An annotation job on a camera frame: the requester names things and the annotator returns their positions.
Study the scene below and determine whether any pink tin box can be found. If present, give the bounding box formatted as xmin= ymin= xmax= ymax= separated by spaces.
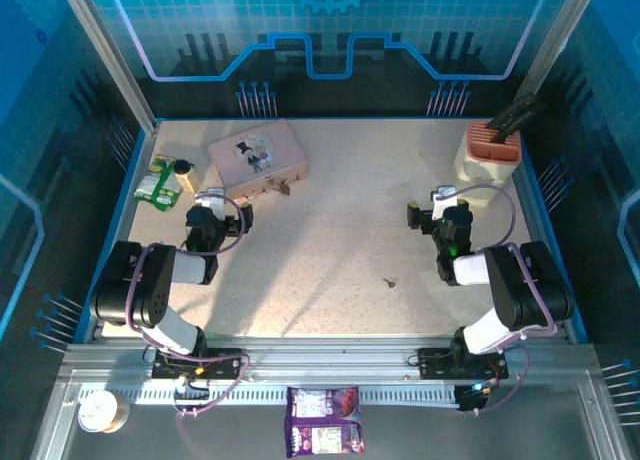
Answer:
xmin=207 ymin=118 xmax=309 ymax=205

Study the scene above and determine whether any small bottle black cap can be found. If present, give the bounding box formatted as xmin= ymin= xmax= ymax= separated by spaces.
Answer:
xmin=172 ymin=159 xmax=203 ymax=195

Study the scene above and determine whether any green snack bag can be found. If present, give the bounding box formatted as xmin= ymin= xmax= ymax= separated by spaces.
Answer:
xmin=133 ymin=153 xmax=182 ymax=213

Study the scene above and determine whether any cream knife block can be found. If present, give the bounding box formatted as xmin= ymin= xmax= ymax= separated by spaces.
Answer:
xmin=452 ymin=120 xmax=524 ymax=207

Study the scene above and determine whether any black controller box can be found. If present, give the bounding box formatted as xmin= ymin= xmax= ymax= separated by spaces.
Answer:
xmin=456 ymin=382 xmax=494 ymax=413

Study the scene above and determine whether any purple snack bag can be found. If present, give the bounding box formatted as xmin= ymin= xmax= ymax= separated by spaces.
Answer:
xmin=283 ymin=385 xmax=366 ymax=459

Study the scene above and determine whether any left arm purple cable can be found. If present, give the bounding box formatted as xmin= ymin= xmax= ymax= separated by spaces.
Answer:
xmin=124 ymin=192 xmax=254 ymax=419

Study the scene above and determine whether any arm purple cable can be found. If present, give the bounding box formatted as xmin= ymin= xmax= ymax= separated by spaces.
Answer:
xmin=124 ymin=192 xmax=254 ymax=419
xmin=433 ymin=183 xmax=557 ymax=416

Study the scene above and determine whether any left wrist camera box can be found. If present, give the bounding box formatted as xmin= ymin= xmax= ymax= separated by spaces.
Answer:
xmin=193 ymin=186 xmax=227 ymax=222

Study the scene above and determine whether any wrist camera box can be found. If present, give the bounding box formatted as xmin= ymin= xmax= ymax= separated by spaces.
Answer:
xmin=193 ymin=186 xmax=227 ymax=222
xmin=431 ymin=185 xmax=459 ymax=222

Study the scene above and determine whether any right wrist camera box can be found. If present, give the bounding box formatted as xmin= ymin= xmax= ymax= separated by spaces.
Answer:
xmin=431 ymin=185 xmax=459 ymax=222

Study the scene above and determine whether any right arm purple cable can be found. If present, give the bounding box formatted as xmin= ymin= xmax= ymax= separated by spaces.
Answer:
xmin=433 ymin=183 xmax=557 ymax=416

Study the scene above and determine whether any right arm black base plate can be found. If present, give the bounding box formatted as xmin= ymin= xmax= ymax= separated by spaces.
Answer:
xmin=417 ymin=347 xmax=510 ymax=380

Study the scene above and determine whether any black knife handle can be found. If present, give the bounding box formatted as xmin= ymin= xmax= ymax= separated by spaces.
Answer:
xmin=485 ymin=92 xmax=544 ymax=145

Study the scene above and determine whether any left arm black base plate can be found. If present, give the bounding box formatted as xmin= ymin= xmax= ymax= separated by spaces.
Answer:
xmin=151 ymin=348 xmax=245 ymax=380

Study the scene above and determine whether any aluminium mounting rail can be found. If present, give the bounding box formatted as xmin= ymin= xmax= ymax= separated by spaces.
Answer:
xmin=58 ymin=335 xmax=597 ymax=382

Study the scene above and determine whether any white slotted cable duct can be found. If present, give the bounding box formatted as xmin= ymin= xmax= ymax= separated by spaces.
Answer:
xmin=78 ymin=385 xmax=461 ymax=407

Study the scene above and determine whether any aluminium frame post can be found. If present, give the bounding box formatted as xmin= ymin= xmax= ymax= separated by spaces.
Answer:
xmin=516 ymin=0 xmax=592 ymax=112
xmin=53 ymin=0 xmax=160 ymax=134

